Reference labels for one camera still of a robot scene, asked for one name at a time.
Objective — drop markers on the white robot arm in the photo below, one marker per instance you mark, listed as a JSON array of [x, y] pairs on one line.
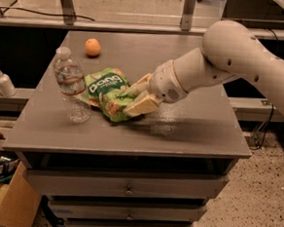
[[228, 51]]

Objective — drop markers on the orange fruit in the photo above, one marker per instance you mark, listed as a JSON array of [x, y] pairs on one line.
[[92, 47]]

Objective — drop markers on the green rice chip bag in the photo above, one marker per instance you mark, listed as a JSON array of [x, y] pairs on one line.
[[107, 91]]

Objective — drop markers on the clear plastic water bottle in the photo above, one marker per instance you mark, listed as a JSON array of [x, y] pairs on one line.
[[70, 77]]

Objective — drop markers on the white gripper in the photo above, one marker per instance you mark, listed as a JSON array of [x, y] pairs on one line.
[[164, 82]]

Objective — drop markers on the cardboard box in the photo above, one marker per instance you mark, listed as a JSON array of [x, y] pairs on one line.
[[18, 201]]

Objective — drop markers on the metal window frame rail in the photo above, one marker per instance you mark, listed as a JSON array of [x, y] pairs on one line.
[[264, 17]]

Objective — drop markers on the white pump dispenser bottle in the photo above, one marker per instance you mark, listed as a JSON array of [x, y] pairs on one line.
[[7, 88]]

